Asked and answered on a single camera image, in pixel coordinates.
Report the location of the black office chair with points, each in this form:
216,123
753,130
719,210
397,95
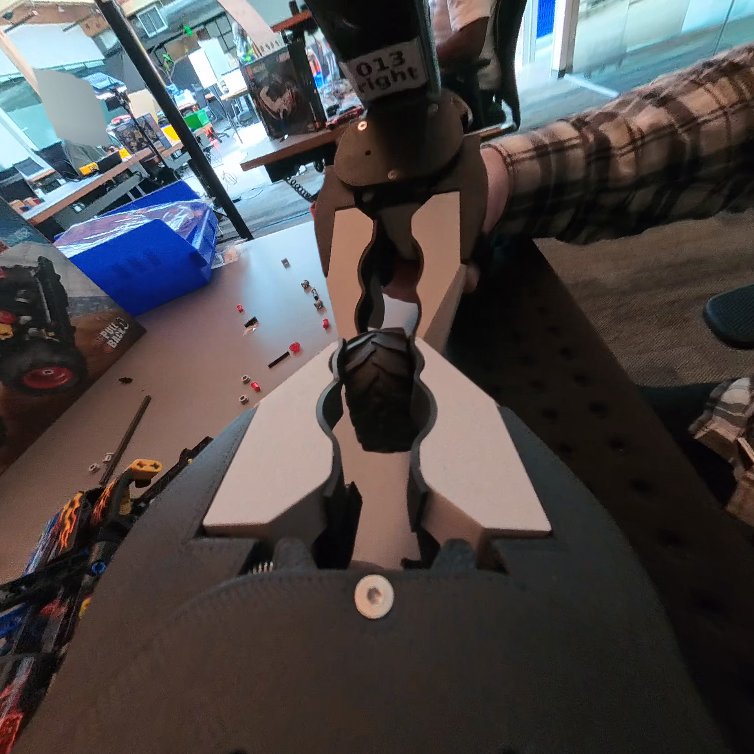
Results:
506,70

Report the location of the black chair armrest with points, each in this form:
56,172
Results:
733,318

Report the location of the dark printed box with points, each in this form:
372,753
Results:
283,94

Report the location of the person's right forearm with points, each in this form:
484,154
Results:
618,159

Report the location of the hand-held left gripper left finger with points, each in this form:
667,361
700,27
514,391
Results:
277,459

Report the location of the clear plastic bag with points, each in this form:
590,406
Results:
165,218

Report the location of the long background table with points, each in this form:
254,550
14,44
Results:
88,188

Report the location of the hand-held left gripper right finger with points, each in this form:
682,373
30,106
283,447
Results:
471,465

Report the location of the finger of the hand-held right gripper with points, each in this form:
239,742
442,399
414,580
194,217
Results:
439,247
344,265

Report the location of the black metal pole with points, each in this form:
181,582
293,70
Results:
176,123

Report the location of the toy brick monster truck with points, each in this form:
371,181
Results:
59,559

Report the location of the long black axle rod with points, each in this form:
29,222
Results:
126,439

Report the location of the printed toy truck box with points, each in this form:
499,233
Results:
59,353

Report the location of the short black axle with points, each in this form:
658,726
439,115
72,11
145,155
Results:
280,359

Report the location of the small black connector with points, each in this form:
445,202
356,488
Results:
250,323

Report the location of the black toy wheel blue rim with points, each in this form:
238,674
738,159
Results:
380,389

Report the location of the blue storage bin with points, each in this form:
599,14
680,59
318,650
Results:
135,277

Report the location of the background wooden table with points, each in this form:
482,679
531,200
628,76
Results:
294,150

